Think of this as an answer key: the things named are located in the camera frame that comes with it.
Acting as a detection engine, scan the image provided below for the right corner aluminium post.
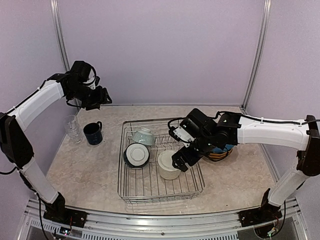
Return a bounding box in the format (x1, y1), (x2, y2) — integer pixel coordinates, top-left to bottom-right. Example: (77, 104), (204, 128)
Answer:
(241, 0), (272, 112)

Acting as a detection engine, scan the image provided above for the left corner aluminium post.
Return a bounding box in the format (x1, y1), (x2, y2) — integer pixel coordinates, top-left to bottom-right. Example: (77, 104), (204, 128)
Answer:
(49, 0), (82, 111)

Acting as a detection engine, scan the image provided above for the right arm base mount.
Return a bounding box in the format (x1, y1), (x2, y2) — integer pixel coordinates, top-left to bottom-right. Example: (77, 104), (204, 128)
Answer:
(238, 207), (283, 227)

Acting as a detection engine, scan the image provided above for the back wall aluminium rail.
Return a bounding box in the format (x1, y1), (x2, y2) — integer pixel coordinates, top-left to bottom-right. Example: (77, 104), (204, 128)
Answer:
(100, 103), (242, 108)

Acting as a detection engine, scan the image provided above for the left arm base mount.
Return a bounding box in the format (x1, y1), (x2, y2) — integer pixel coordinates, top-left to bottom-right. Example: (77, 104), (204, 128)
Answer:
(43, 205), (88, 228)

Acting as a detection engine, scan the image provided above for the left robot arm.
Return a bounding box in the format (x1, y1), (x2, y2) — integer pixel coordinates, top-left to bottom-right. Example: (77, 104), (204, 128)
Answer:
(0, 60), (113, 223)

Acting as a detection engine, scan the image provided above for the dark blue white bowl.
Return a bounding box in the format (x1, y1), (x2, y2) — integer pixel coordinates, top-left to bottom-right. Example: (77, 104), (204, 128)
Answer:
(123, 143), (150, 168)

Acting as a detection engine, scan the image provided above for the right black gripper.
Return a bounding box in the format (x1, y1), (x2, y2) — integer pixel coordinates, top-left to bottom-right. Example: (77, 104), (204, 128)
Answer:
(172, 133), (217, 172)

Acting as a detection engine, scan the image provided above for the light striped rice bowl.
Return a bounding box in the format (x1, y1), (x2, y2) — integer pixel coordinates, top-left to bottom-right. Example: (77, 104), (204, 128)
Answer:
(131, 127), (156, 146)

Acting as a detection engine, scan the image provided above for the dark blue mug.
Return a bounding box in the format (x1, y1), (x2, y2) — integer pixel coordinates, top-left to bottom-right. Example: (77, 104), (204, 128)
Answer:
(83, 121), (103, 146)

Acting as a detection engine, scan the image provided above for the corner aluminium post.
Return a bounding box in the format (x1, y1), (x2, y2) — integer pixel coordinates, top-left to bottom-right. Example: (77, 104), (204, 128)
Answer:
(49, 0), (82, 111)
(241, 0), (272, 112)

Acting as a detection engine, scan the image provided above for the aluminium front frame rail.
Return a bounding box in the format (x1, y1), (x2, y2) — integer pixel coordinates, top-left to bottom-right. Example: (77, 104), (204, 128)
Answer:
(14, 198), (310, 240)

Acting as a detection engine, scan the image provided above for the yellow polka dot plate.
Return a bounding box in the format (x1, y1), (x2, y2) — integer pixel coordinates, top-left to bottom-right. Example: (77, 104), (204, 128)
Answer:
(206, 149), (233, 156)
(205, 151), (232, 162)

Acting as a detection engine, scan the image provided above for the white ceramic mug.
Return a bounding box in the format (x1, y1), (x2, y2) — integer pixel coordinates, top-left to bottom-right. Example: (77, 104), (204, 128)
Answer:
(157, 149), (181, 180)

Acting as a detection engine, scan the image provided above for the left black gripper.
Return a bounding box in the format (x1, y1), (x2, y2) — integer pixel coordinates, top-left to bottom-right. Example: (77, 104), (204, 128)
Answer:
(68, 82), (112, 110)

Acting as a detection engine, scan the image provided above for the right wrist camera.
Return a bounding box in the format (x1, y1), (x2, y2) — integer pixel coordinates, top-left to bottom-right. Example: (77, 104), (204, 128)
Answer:
(167, 108), (217, 148)

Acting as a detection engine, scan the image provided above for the bird pattern ceramic plate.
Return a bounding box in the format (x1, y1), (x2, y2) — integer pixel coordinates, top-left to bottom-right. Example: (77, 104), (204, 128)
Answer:
(205, 155), (228, 163)

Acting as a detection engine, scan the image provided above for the blue polka dot plate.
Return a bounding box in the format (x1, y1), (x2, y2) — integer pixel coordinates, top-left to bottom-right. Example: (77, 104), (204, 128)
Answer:
(212, 145), (234, 154)

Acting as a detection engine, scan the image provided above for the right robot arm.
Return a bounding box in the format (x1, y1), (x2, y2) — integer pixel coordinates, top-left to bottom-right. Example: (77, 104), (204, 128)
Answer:
(168, 108), (320, 227)

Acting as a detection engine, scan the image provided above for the clear glass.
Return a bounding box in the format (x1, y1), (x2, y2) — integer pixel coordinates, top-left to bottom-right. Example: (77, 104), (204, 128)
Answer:
(65, 124), (83, 144)
(63, 115), (79, 135)

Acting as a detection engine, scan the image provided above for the metal wire dish rack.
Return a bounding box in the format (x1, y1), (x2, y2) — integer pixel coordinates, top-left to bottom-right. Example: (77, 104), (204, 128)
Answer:
(117, 118), (205, 204)

